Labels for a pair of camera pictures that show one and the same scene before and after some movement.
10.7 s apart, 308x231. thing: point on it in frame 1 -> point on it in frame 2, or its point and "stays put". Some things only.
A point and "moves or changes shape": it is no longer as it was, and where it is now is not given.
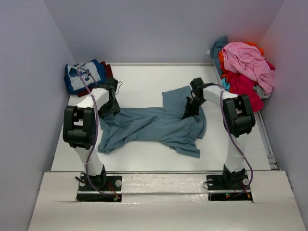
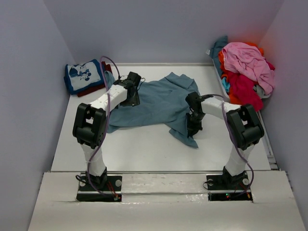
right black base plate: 229,187 stays put
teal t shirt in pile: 214,52 stays put
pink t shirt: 245,58 stays put
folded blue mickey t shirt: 79,77 stays put
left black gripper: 114,109 -> 134,102
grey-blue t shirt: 166,127 moves or changes shape
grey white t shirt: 261,92 stays put
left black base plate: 105,187 stays put
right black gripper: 189,111 -> 193,129
